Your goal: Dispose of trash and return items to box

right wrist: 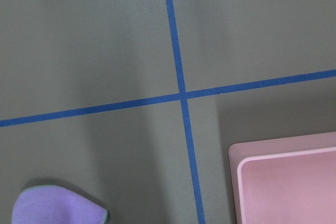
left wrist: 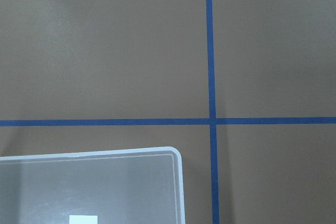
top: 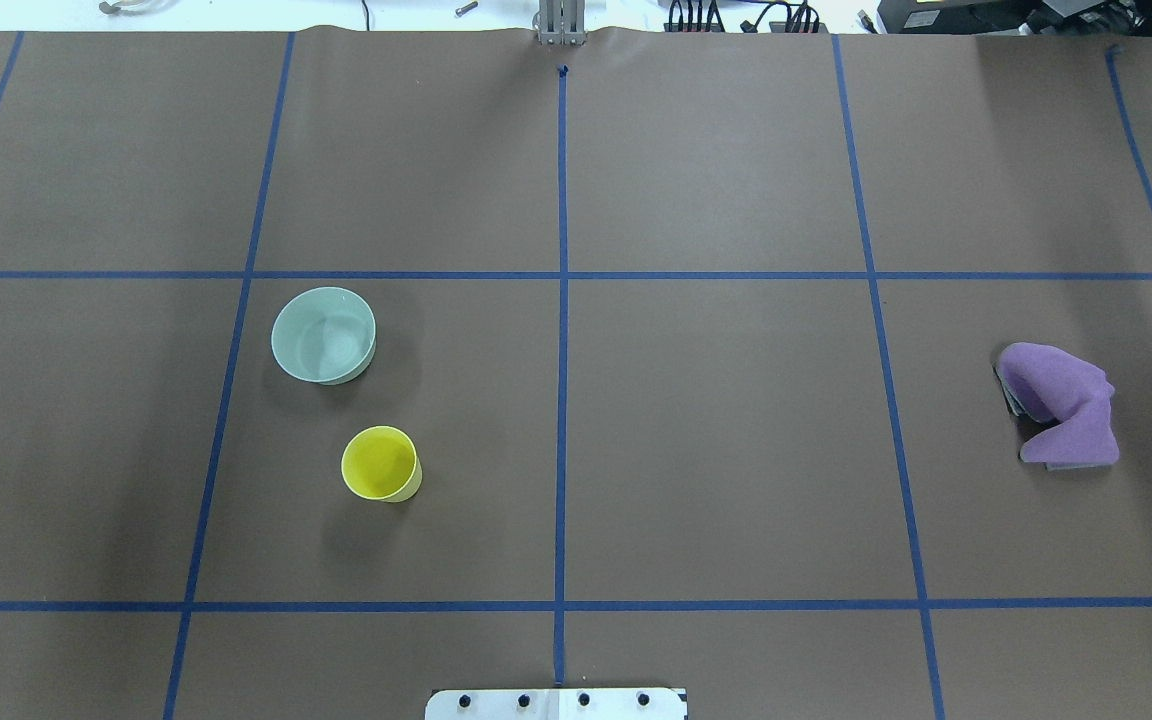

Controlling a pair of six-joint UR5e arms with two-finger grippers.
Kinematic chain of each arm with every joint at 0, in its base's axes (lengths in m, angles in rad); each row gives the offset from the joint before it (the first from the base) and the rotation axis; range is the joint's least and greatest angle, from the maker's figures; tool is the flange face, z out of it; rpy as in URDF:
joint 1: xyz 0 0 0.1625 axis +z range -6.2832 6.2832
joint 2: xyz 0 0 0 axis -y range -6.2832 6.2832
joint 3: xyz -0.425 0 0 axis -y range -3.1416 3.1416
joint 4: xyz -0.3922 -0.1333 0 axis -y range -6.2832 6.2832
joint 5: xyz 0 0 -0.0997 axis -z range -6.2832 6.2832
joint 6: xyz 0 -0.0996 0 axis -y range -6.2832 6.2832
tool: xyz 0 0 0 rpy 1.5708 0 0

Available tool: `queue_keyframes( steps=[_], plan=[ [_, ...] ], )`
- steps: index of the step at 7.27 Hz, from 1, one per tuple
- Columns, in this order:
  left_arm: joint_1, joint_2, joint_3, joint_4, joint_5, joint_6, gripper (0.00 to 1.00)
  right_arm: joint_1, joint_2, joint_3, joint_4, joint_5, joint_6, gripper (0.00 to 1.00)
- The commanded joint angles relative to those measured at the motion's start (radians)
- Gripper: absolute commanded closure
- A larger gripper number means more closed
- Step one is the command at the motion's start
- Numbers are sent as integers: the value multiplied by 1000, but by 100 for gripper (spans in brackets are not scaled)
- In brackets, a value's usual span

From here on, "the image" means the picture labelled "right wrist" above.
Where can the purple cloth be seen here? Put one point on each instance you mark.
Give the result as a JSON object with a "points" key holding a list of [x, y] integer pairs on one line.
{"points": [[55, 204]]}

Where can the pink plastic bin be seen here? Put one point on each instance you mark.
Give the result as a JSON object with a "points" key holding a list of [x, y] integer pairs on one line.
{"points": [[284, 180]]}

